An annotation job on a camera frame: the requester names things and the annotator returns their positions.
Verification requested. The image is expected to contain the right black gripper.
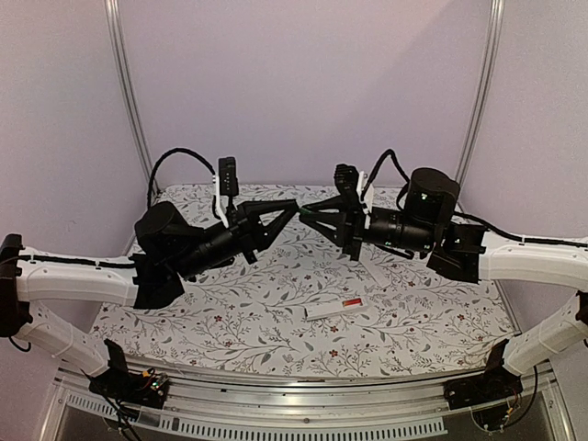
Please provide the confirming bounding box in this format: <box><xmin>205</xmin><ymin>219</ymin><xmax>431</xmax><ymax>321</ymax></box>
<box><xmin>298</xmin><ymin>194</ymin><xmax>435</xmax><ymax>262</ymax></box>

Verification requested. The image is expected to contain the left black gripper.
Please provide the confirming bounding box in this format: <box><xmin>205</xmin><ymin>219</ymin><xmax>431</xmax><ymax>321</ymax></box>
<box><xmin>171</xmin><ymin>198</ymin><xmax>298</xmax><ymax>280</ymax></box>

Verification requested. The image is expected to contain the white remote battery cover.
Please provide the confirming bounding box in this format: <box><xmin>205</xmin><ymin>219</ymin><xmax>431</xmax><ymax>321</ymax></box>
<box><xmin>363</xmin><ymin>261</ymin><xmax>388</xmax><ymax>286</ymax></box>

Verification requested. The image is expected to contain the red orange battery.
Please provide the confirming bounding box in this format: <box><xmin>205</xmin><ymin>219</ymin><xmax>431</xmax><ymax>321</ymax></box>
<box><xmin>343</xmin><ymin>298</ymin><xmax>363</xmax><ymax>308</ymax></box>

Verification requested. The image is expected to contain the white remote control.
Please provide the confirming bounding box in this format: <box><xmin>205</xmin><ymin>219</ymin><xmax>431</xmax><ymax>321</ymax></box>
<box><xmin>304</xmin><ymin>298</ymin><xmax>368</xmax><ymax>321</ymax></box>

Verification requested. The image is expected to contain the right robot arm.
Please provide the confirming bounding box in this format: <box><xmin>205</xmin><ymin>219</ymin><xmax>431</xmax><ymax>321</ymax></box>
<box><xmin>300</xmin><ymin>164</ymin><xmax>587</xmax><ymax>401</ymax></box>

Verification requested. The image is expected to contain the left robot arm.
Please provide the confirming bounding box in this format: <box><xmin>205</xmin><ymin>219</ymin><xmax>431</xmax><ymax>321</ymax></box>
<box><xmin>1</xmin><ymin>199</ymin><xmax>298</xmax><ymax>399</ymax></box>

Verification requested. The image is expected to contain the floral patterned table mat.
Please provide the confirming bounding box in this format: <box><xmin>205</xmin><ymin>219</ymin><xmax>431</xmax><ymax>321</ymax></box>
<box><xmin>86</xmin><ymin>183</ymin><xmax>518</xmax><ymax>379</ymax></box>

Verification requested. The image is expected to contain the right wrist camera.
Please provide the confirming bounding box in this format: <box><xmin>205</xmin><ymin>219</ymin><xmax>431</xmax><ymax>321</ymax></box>
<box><xmin>334</xmin><ymin>164</ymin><xmax>367</xmax><ymax>211</ymax></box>

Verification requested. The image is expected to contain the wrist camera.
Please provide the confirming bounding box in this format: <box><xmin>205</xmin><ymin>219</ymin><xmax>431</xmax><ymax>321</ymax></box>
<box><xmin>334</xmin><ymin>164</ymin><xmax>367</xmax><ymax>211</ymax></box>
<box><xmin>213</xmin><ymin>156</ymin><xmax>239</xmax><ymax>227</ymax></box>

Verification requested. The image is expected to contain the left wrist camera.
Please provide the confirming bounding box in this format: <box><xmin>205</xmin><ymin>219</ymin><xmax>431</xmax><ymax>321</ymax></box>
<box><xmin>213</xmin><ymin>156</ymin><xmax>239</xmax><ymax>227</ymax></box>

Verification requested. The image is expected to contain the right camera cable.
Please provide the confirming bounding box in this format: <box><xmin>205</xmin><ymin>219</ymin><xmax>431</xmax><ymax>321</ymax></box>
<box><xmin>367</xmin><ymin>148</ymin><xmax>413</xmax><ymax>189</ymax></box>

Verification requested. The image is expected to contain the camera cable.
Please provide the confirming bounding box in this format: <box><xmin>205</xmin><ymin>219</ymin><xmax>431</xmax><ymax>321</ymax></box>
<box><xmin>145</xmin><ymin>147</ymin><xmax>220</xmax><ymax>208</ymax></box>
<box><xmin>367</xmin><ymin>148</ymin><xmax>413</xmax><ymax>189</ymax></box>

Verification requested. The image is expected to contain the left camera cable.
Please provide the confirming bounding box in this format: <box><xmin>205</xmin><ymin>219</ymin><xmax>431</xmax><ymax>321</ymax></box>
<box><xmin>145</xmin><ymin>147</ymin><xmax>220</xmax><ymax>208</ymax></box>

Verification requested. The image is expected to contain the front aluminium rail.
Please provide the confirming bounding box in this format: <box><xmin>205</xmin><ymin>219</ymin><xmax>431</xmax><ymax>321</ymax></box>
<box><xmin>40</xmin><ymin>356</ymin><xmax>580</xmax><ymax>440</ymax></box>

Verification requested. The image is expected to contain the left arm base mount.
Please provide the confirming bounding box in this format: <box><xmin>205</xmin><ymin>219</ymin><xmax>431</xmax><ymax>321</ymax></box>
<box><xmin>89</xmin><ymin>339</ymin><xmax>170</xmax><ymax>409</ymax></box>

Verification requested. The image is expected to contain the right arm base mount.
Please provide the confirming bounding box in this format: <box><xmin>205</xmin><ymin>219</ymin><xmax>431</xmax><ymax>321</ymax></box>
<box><xmin>443</xmin><ymin>339</ymin><xmax>523</xmax><ymax>410</ymax></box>

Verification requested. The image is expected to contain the right aluminium frame post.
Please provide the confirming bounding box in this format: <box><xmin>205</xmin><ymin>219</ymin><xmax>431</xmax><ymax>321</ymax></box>
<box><xmin>456</xmin><ymin>0</ymin><xmax>505</xmax><ymax>187</ymax></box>

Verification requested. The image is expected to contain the aluminium frame post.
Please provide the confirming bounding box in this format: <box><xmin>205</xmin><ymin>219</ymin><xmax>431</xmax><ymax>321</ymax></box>
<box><xmin>456</xmin><ymin>0</ymin><xmax>505</xmax><ymax>187</ymax></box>
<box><xmin>104</xmin><ymin>0</ymin><xmax>153</xmax><ymax>182</ymax></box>

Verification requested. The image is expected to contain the left aluminium frame post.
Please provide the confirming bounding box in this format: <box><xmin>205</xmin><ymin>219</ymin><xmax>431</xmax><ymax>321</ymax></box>
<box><xmin>104</xmin><ymin>0</ymin><xmax>153</xmax><ymax>182</ymax></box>

